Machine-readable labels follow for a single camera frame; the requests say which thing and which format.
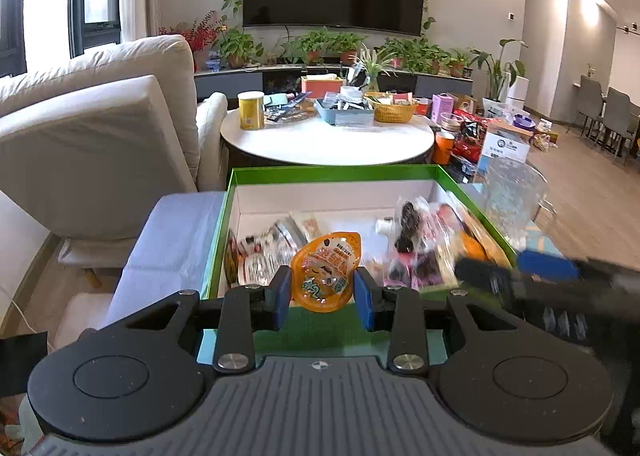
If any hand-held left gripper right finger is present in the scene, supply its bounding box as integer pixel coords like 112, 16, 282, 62
353, 267, 555, 373

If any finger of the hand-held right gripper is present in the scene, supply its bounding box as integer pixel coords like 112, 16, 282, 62
516, 249, 584, 283
454, 257, 526, 300

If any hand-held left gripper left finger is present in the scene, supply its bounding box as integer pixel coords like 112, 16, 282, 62
82, 266, 293, 373

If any orange jelly pouch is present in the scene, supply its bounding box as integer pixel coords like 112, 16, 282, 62
290, 231, 362, 313

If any pink snack packet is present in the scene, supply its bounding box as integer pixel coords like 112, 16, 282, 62
382, 251, 461, 292

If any green cardboard box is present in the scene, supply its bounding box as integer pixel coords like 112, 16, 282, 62
197, 163, 521, 368

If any orange snack packet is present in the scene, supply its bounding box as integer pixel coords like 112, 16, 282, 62
450, 206, 514, 270

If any clear plastic snack packet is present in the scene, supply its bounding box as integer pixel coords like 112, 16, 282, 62
234, 219, 309, 287

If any clear glass mug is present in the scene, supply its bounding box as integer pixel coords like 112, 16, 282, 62
481, 159, 559, 248

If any clear packet of black cookies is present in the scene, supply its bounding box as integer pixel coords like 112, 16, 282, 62
377, 196, 442, 255

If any white and blue carton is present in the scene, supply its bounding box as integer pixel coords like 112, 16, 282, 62
477, 123, 532, 172

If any light blue cloth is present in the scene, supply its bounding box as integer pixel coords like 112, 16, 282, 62
100, 191, 227, 333

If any orange can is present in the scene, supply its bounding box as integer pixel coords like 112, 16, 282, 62
432, 131, 456, 166

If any red and black snack bag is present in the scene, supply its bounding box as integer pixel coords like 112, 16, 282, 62
452, 109, 494, 162

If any round white table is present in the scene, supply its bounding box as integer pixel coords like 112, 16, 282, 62
220, 104, 436, 168

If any grey dining chair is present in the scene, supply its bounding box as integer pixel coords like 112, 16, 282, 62
572, 75, 609, 135
600, 87, 639, 157

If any pink carton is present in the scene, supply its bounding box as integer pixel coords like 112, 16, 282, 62
431, 93, 459, 126

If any white floor pot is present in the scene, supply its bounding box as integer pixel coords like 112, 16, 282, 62
506, 76, 530, 112

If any blue plastic basket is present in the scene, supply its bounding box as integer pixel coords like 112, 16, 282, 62
314, 97, 376, 126

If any yellow woven basket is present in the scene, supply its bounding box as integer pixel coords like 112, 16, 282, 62
370, 95, 419, 123

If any pile of dark stationery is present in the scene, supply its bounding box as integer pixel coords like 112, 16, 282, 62
265, 94, 314, 122

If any yellow canister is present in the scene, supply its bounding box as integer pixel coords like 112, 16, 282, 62
237, 91, 266, 131

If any peace lily plant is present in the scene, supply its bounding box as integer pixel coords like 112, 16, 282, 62
470, 39, 529, 102

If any orange tissue box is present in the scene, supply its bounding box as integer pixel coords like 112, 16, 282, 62
300, 75, 344, 100

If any grey television cabinet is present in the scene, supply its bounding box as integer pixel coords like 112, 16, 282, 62
194, 64, 475, 102

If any green potted plant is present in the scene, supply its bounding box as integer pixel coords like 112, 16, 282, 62
377, 39, 451, 75
215, 26, 264, 70
295, 29, 366, 65

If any spider plant in vase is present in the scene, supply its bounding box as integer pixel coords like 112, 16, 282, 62
355, 44, 399, 94

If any beige fabric sofa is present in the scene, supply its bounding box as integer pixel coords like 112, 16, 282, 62
0, 34, 230, 268

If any dark flat object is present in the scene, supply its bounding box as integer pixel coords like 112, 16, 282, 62
0, 331, 49, 400

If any red flower arrangement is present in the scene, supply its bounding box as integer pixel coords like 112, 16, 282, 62
159, 11, 227, 72

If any wide black framed window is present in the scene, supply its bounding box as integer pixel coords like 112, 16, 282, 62
0, 0, 29, 80

